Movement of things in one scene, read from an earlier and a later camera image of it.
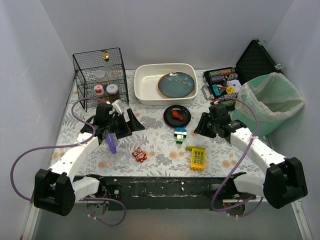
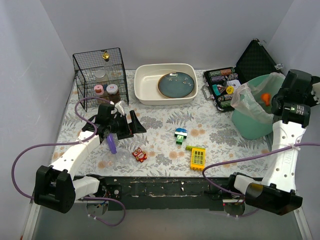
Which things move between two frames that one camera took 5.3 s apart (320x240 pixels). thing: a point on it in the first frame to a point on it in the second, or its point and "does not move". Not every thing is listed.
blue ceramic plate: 175,84 does not move
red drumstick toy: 175,114 to 266,97
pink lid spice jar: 99,90 does not move
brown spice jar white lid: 112,91 does not move
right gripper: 206,126 to 315,81
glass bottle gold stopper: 108,66 does not move
